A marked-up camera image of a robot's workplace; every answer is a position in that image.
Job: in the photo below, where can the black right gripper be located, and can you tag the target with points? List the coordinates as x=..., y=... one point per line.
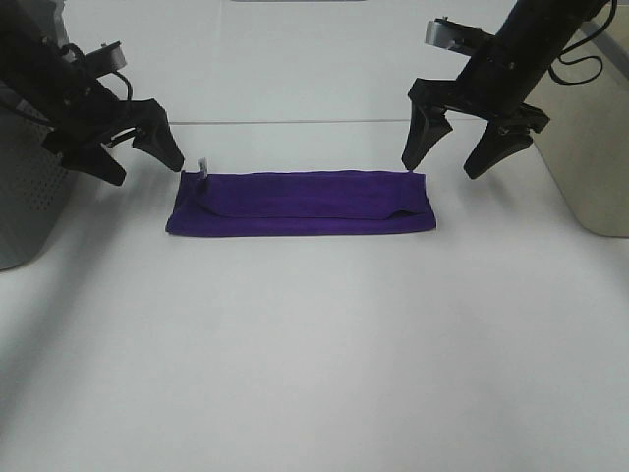
x=493, y=85

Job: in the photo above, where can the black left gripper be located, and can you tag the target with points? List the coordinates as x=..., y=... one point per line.
x=86, y=114

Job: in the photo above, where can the purple towel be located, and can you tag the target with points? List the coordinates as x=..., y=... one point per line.
x=314, y=203

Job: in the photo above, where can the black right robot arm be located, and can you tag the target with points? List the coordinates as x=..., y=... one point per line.
x=544, y=28

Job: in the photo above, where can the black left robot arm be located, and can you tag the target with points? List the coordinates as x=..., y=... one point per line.
x=21, y=60

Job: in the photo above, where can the grey perforated plastic basket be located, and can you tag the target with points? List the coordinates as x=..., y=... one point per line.
x=34, y=187

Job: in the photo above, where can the beige plastic basket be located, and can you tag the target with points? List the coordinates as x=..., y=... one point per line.
x=585, y=144

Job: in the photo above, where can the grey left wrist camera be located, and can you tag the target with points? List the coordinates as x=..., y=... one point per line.
x=109, y=58

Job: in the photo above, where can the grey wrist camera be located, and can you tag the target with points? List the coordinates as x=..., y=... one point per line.
x=455, y=37
x=109, y=58

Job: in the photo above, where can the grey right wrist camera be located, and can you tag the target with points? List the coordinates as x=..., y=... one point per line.
x=455, y=37

